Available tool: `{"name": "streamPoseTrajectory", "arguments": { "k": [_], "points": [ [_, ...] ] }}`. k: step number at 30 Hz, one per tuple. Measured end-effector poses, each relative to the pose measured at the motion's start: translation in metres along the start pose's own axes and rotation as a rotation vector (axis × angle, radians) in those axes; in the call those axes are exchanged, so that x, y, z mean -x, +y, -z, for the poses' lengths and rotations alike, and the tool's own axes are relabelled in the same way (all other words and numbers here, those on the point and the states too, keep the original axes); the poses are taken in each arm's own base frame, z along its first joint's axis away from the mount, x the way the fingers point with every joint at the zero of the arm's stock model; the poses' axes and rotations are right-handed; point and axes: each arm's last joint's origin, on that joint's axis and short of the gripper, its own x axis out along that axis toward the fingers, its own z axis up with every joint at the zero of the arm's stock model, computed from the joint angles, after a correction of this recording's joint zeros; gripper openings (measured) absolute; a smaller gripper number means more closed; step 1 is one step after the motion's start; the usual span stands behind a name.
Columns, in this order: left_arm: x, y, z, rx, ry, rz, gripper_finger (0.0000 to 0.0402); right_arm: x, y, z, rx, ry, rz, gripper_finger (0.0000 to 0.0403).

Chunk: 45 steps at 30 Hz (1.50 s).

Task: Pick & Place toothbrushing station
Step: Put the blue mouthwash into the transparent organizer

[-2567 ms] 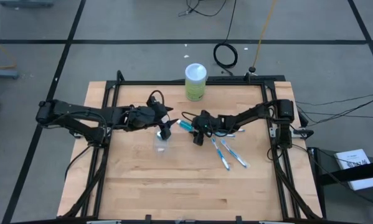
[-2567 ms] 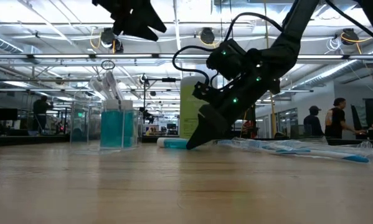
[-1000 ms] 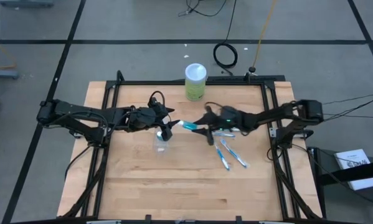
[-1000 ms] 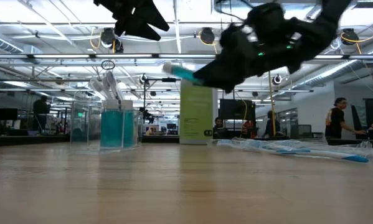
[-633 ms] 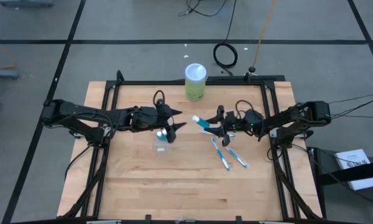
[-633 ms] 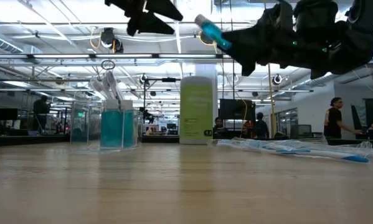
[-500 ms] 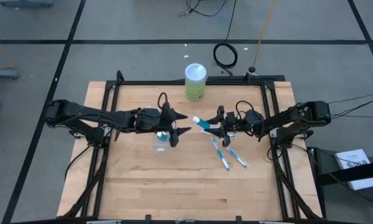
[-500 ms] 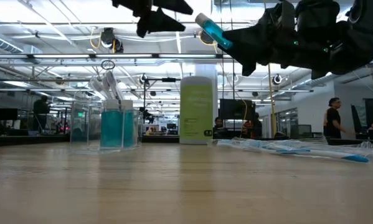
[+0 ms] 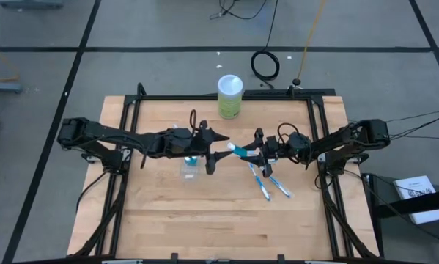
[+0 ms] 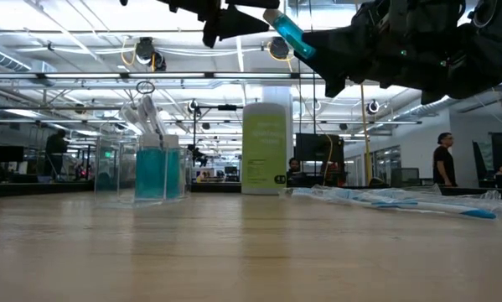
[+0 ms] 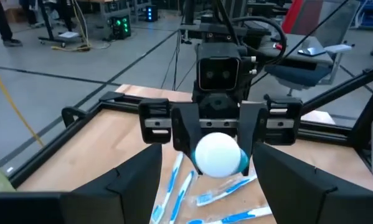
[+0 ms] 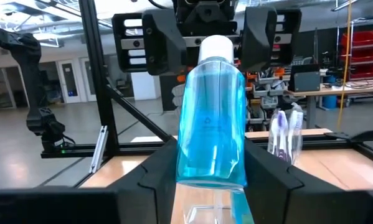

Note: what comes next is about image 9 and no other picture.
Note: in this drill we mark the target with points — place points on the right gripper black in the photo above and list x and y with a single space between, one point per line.
281 148

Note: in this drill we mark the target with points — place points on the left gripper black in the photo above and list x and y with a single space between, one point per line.
182 143

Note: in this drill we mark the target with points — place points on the blue toothpaste tube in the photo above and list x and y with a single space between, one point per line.
239 150

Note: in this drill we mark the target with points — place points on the small teal tube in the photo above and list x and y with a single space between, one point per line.
191 161

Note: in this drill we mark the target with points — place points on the blue toothbrush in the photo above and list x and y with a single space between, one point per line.
280 187
259 181

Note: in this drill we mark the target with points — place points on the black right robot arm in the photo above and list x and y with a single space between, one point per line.
343 141

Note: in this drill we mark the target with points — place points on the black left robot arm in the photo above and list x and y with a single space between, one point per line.
113 135

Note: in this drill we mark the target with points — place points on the green disinfecting wipes canister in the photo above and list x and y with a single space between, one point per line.
230 102

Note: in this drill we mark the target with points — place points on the black side stand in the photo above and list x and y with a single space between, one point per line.
387 210

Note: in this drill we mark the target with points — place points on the white booklet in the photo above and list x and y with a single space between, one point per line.
413 187

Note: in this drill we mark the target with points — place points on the grey stand foot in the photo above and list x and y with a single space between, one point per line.
3 87
30 3

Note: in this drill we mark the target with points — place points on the black frame bracket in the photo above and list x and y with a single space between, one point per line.
280 258
174 256

